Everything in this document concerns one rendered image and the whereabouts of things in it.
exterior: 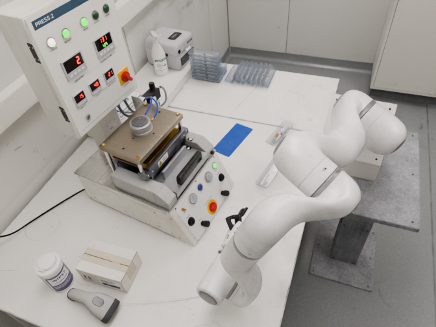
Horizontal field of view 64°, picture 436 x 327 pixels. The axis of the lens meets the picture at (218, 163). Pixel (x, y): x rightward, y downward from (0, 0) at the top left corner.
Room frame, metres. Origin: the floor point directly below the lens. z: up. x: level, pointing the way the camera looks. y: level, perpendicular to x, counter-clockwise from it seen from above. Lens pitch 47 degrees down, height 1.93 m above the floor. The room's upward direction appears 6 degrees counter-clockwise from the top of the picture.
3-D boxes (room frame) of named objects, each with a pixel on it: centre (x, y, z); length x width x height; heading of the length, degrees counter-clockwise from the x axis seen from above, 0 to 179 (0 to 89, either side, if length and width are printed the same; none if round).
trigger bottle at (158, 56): (1.87, 0.28, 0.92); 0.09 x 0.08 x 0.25; 20
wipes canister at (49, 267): (0.61, 0.60, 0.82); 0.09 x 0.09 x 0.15
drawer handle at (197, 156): (0.88, 0.11, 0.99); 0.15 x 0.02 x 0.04; 147
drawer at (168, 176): (0.96, 0.22, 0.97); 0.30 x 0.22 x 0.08; 57
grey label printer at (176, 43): (2.00, 0.21, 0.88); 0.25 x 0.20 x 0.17; 59
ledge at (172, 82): (1.73, 0.35, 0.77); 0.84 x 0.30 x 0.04; 155
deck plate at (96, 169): (1.00, 0.29, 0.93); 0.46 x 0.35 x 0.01; 57
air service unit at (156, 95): (1.24, 0.25, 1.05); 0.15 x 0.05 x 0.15; 147
